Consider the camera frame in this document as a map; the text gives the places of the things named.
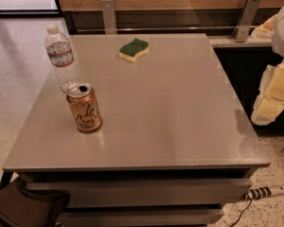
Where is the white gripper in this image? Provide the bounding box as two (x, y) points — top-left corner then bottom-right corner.
(251, 6), (284, 126)

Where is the orange LaCroix soda can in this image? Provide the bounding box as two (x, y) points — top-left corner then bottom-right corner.
(66, 82), (102, 132)

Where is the green and yellow sponge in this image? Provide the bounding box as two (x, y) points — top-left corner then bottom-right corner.
(118, 38), (150, 62)

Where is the white power strip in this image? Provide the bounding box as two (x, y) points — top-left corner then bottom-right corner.
(240, 185), (284, 201)

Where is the upper grey drawer front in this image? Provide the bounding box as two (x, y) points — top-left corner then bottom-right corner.
(27, 179), (251, 208)

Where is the grey drawer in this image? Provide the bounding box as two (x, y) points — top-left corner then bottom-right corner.
(58, 209), (223, 227)
(27, 179), (251, 208)

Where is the clear plastic water bottle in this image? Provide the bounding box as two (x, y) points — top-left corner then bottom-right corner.
(44, 24), (80, 93)

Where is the lower grey drawer front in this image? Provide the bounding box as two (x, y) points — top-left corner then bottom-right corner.
(58, 209), (223, 227)

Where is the dark brown chair seat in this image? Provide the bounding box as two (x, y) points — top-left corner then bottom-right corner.
(0, 178), (69, 227)

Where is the right metal wall bracket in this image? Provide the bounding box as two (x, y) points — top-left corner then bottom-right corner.
(232, 0), (261, 43)

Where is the metal wall bracket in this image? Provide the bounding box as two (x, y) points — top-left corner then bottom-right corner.
(100, 0), (117, 34)
(232, 0), (261, 43)

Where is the black power cable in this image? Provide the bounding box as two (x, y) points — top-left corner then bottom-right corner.
(229, 198), (254, 227)

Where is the left metal wall bracket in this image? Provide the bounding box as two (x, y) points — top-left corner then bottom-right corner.
(100, 0), (117, 34)

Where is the horizontal metal rail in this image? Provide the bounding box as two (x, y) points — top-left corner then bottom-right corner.
(75, 25), (284, 34)

